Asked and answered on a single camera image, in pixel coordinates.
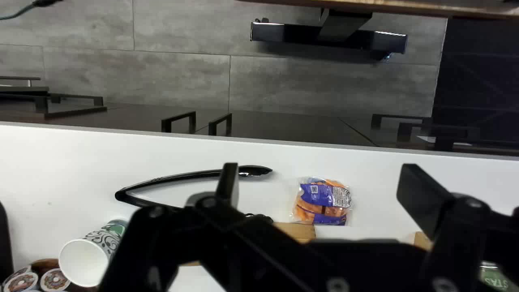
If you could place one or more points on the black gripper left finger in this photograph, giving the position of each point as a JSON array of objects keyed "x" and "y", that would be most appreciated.
[{"x": 163, "y": 244}]

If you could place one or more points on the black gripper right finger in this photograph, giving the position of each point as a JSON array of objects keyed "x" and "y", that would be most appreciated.
[{"x": 464, "y": 233}]

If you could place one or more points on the long wooden tea box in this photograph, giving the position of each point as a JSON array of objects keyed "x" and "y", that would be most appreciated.
[{"x": 422, "y": 241}]

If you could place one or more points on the teal tea bags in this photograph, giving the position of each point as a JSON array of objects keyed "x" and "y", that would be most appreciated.
[{"x": 495, "y": 277}]

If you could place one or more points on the black plastic tongs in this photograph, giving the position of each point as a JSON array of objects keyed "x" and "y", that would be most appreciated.
[{"x": 163, "y": 181}]

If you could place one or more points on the green patterned paper cup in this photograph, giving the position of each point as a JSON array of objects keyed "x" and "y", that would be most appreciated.
[{"x": 82, "y": 262}]

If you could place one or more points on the white lidded coffee pod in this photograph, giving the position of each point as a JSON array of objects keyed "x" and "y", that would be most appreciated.
[
  {"x": 20, "y": 283},
  {"x": 54, "y": 280}
]

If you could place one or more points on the brown lidded coffee pod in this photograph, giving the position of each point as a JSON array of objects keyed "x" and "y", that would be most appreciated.
[{"x": 44, "y": 265}]

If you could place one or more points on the small wooden box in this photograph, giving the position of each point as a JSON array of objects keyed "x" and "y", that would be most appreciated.
[{"x": 297, "y": 233}]

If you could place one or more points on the purple orange snack packet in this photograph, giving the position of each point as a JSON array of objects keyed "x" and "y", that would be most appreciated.
[{"x": 318, "y": 196}]

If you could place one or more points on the black cabinet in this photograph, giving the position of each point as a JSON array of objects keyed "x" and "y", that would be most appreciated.
[{"x": 481, "y": 82}]

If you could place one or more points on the wooden table top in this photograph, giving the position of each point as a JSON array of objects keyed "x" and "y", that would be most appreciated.
[{"x": 406, "y": 7}]

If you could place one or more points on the black metal table base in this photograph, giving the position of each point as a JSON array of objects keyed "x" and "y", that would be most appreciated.
[{"x": 335, "y": 38}]

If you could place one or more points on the black metal chair frame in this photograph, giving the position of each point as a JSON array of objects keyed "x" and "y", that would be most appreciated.
[
  {"x": 179, "y": 116},
  {"x": 211, "y": 128}
]

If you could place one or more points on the black metal furniture frame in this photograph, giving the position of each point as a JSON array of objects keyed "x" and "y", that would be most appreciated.
[{"x": 43, "y": 100}]

